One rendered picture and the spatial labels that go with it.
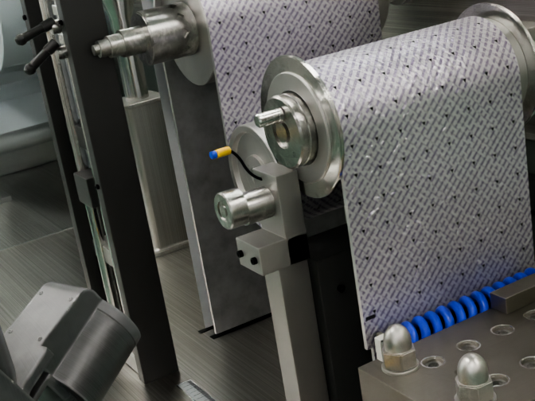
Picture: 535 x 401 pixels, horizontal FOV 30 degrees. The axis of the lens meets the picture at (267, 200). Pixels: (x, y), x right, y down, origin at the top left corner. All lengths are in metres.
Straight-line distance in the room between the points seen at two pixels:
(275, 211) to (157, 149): 0.69
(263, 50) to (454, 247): 0.32
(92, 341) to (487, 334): 0.50
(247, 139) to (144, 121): 0.57
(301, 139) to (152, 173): 0.76
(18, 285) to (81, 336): 1.13
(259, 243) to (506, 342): 0.27
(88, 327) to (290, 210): 0.44
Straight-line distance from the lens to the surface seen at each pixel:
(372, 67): 0.99
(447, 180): 1.04
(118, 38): 1.16
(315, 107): 0.95
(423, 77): 1.01
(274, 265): 1.02
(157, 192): 1.70
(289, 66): 0.98
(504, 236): 1.11
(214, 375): 1.29
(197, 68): 1.20
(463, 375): 0.88
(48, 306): 0.62
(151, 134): 1.68
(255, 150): 1.11
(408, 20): 1.37
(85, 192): 1.27
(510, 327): 1.03
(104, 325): 0.62
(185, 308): 1.50
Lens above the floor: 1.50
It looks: 18 degrees down
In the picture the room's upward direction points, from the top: 9 degrees counter-clockwise
